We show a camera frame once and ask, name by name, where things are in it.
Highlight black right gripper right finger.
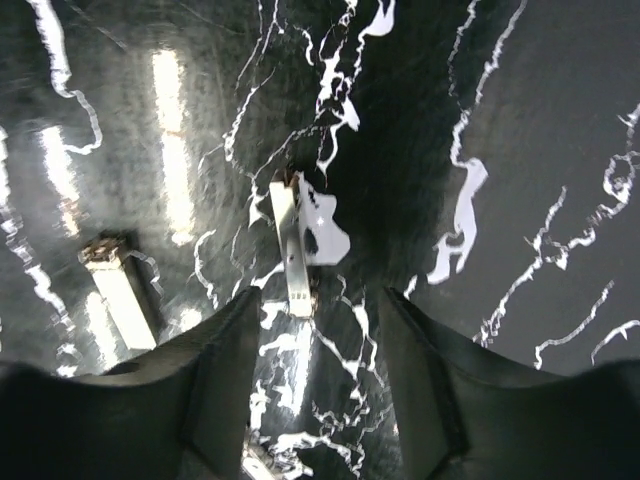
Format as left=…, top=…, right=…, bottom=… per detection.
left=379, top=288, right=639, bottom=479

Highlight silver SFP module plug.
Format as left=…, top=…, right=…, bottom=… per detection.
left=269, top=168, right=317, bottom=319
left=241, top=442, right=283, bottom=480
left=78, top=232, right=163, bottom=350

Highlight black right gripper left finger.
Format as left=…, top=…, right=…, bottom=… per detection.
left=1, top=287, right=261, bottom=479

